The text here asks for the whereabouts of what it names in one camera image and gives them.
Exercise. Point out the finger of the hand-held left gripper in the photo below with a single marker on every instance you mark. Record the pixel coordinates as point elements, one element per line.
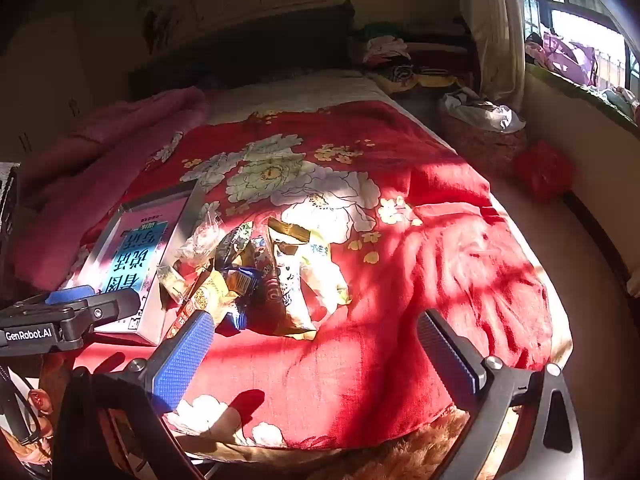
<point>70,295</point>
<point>110,305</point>

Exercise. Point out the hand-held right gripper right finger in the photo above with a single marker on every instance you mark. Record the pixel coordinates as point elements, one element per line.
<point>440,350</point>

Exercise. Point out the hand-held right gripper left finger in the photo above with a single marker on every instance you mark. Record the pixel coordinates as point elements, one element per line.
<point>182,360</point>

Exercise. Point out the grey box with pink print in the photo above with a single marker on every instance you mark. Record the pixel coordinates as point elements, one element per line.
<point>125,260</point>

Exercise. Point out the orange snack packet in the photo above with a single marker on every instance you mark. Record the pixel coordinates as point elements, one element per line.
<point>200,300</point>

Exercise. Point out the small clear candy packet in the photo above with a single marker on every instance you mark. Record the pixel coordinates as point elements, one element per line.
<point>172,282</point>

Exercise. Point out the blue snack packet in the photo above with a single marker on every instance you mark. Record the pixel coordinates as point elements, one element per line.
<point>240,285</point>

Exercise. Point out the dark brown snack packet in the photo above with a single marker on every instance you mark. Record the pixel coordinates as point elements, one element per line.
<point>232,245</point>

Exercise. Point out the clear green print snack packet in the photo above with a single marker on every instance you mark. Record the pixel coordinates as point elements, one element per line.
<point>325,270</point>

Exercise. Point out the person's left hand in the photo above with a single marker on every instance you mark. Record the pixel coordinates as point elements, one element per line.
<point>40,400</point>

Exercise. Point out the red floral blanket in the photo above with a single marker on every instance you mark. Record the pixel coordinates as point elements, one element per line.
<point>400,260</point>

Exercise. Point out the brown furry rug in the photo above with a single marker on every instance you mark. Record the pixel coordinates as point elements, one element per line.
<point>400,460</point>

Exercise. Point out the pink blanket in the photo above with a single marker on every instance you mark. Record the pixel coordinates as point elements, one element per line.
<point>100,160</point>

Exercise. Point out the red plastic bag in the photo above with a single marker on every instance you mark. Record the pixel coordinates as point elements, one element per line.
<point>542,167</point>

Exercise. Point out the beige wardrobe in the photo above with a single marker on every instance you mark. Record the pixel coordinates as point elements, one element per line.
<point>45,85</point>

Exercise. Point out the basket with white cloth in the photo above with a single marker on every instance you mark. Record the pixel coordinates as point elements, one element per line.
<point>480,125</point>

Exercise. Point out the pile of clothes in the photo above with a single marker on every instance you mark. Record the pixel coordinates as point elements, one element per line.
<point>400,60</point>

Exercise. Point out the dark headboard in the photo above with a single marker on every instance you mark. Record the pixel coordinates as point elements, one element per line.
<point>240,40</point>

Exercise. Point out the purple cloth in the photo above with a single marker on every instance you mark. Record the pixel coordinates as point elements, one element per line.
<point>570,57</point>

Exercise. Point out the beige curtain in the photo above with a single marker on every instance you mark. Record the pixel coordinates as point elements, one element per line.
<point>495,30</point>

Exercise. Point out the window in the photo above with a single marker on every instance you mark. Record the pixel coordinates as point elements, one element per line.
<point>580,5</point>

